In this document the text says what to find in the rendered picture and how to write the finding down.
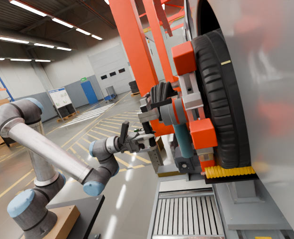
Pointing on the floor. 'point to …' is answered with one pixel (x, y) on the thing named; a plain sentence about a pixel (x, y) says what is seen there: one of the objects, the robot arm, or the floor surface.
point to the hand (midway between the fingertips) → (152, 132)
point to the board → (60, 99)
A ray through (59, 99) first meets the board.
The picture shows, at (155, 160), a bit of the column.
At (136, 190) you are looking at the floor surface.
